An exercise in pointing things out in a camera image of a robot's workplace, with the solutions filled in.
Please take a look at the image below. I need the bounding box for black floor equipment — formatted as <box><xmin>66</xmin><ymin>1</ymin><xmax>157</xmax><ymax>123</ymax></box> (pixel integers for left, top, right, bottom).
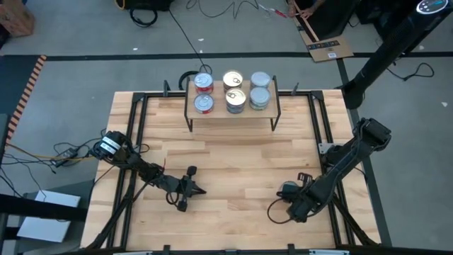
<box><xmin>354</xmin><ymin>0</ymin><xmax>420</xmax><ymax>37</ymax></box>

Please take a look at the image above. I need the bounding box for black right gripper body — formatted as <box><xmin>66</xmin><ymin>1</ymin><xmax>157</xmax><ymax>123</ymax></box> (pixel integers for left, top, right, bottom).
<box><xmin>281</xmin><ymin>173</ymin><xmax>321</xmax><ymax>223</ymax></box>

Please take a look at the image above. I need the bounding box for thin wooden stick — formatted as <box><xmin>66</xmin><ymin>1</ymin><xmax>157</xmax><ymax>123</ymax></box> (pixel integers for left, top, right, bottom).
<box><xmin>295</xmin><ymin>10</ymin><xmax>325</xmax><ymax>45</ymax></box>

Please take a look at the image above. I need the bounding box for orange floor cable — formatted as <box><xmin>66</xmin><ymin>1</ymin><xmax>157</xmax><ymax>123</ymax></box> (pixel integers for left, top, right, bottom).
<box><xmin>6</xmin><ymin>141</ymin><xmax>104</xmax><ymax>162</ymax></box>

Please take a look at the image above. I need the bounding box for thick black hose loop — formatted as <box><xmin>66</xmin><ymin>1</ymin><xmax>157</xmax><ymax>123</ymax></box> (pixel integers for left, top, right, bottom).
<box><xmin>178</xmin><ymin>69</ymin><xmax>207</xmax><ymax>91</ymax></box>

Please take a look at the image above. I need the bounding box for black aluminium rig frame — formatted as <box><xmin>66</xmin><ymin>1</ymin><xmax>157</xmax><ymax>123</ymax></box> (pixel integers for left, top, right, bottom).
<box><xmin>81</xmin><ymin>79</ymin><xmax>392</xmax><ymax>255</ymax></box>

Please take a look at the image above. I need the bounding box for black equipment case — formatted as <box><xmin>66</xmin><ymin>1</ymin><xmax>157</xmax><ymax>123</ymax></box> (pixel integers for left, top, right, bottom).
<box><xmin>115</xmin><ymin>0</ymin><xmax>175</xmax><ymax>12</ymax></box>

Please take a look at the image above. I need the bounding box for black horizontal beam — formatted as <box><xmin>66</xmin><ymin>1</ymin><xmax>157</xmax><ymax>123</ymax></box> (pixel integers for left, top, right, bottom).
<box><xmin>0</xmin><ymin>193</ymin><xmax>89</xmax><ymax>223</ymax></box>

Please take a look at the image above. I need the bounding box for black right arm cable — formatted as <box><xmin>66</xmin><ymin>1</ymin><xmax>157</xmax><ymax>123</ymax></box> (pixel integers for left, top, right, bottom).
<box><xmin>266</xmin><ymin>198</ymin><xmax>294</xmax><ymax>225</ymax></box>

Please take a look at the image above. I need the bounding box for red label can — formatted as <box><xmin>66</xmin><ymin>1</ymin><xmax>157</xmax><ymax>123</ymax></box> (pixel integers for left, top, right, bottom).
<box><xmin>194</xmin><ymin>72</ymin><xmax>214</xmax><ymax>89</ymax></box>

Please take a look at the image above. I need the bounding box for wooden shelf with black legs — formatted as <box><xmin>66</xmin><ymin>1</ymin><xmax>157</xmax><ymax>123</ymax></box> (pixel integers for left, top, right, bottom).
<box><xmin>183</xmin><ymin>74</ymin><xmax>282</xmax><ymax>132</ymax></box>

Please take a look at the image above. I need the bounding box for thin squiggly black floor cable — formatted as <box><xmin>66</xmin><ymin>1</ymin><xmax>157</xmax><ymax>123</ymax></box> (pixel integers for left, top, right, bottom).
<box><xmin>185</xmin><ymin>0</ymin><xmax>263</xmax><ymax>21</ymax></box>

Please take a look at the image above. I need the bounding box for black coiled floor cable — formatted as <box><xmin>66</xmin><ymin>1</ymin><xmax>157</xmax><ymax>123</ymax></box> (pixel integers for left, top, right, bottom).
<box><xmin>128</xmin><ymin>6</ymin><xmax>159</xmax><ymax>29</ymax></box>

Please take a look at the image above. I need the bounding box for black flat panel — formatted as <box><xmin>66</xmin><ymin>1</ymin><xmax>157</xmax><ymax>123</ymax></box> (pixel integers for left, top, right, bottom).
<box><xmin>297</xmin><ymin>0</ymin><xmax>359</xmax><ymax>40</ymax></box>

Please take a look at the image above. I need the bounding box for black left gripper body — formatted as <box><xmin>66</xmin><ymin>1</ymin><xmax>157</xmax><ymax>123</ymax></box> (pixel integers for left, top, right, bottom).
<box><xmin>176</xmin><ymin>165</ymin><xmax>198</xmax><ymax>213</ymax></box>

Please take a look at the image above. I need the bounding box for black tower fan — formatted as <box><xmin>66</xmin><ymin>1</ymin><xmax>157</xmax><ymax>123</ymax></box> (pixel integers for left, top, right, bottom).
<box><xmin>340</xmin><ymin>0</ymin><xmax>453</xmax><ymax>111</ymax></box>

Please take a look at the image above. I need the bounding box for brown cardboard box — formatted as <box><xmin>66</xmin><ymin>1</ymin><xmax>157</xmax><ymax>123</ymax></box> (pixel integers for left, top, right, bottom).
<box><xmin>0</xmin><ymin>0</ymin><xmax>36</xmax><ymax>38</ymax></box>

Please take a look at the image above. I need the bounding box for orange black hazard strip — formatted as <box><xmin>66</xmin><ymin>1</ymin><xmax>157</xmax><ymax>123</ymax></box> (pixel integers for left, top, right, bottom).
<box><xmin>6</xmin><ymin>54</ymin><xmax>48</xmax><ymax>145</ymax></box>

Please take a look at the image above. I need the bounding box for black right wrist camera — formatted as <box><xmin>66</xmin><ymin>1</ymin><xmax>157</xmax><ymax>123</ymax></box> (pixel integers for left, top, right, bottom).
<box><xmin>281</xmin><ymin>186</ymin><xmax>301</xmax><ymax>203</ymax></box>

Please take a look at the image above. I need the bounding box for flattened cardboard sheet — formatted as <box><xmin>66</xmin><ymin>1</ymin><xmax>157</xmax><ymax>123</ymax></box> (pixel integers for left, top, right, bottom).
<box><xmin>288</xmin><ymin>0</ymin><xmax>355</xmax><ymax>63</ymax></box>

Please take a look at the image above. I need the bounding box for white flat box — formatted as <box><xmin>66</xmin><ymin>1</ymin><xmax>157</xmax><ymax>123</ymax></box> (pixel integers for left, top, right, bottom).
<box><xmin>16</xmin><ymin>189</ymin><xmax>82</xmax><ymax>244</ymax></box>

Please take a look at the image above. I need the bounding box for black power adapter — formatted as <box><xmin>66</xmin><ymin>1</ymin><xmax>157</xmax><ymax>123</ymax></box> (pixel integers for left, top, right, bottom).
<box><xmin>52</xmin><ymin>147</ymin><xmax>79</xmax><ymax>168</ymax></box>

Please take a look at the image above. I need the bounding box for long black floor cable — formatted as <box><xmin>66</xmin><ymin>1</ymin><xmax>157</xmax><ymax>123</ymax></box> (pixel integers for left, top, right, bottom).
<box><xmin>167</xmin><ymin>8</ymin><xmax>214</xmax><ymax>78</ymax></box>

